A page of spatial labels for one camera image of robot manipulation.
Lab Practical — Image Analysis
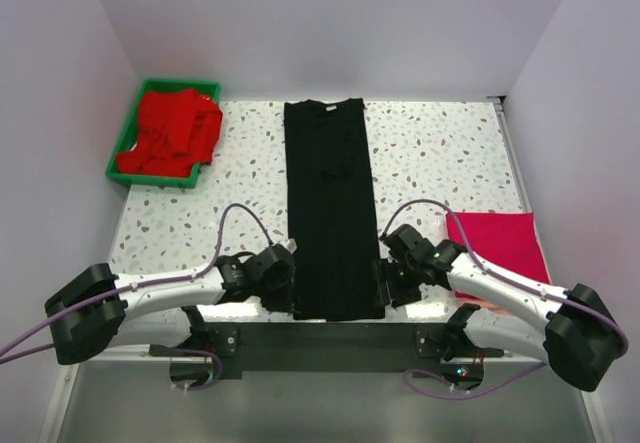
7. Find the folded pink t shirt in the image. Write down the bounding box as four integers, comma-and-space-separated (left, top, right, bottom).
474, 299, 511, 316

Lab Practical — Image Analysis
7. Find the folded magenta t shirt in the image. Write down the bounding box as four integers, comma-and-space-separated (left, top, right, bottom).
457, 212, 551, 284

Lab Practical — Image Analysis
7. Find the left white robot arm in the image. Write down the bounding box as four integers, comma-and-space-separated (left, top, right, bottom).
44, 239, 296, 365

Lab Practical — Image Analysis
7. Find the red t shirt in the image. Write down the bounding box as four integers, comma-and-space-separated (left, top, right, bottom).
116, 88, 223, 178

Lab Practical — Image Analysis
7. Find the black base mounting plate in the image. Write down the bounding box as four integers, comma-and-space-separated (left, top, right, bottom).
149, 320, 504, 389

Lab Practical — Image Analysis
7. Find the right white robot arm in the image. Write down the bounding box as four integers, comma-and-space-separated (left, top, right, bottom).
380, 224, 629, 392

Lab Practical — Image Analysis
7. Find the green plastic tray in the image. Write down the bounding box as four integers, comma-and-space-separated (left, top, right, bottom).
106, 78, 221, 188

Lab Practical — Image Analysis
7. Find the black t shirt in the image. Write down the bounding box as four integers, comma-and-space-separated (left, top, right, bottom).
284, 98, 385, 321

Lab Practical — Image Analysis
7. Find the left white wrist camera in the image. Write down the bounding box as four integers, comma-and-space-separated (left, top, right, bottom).
278, 238, 298, 254

